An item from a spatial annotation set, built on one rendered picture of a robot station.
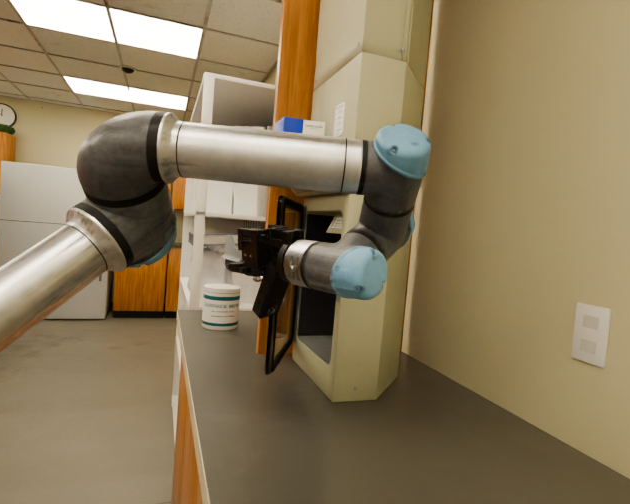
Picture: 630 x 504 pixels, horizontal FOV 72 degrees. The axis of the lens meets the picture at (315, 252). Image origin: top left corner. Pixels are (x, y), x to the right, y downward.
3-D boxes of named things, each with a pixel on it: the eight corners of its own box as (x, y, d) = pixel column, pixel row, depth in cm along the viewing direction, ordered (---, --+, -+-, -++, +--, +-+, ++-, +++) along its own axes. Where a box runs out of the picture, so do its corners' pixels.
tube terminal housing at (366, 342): (367, 356, 135) (390, 107, 131) (427, 396, 105) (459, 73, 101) (291, 358, 127) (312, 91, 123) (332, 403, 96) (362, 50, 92)
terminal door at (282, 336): (292, 342, 125) (303, 204, 123) (267, 377, 95) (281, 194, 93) (289, 342, 125) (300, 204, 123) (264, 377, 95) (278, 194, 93)
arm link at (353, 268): (397, 279, 64) (365, 315, 60) (341, 269, 72) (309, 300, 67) (385, 234, 61) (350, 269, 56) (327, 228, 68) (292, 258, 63)
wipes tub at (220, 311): (234, 322, 167) (237, 283, 166) (240, 330, 154) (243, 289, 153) (199, 322, 162) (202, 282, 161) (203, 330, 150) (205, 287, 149)
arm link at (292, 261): (333, 283, 71) (297, 294, 65) (313, 279, 74) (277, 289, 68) (332, 238, 69) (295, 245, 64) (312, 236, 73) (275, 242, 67)
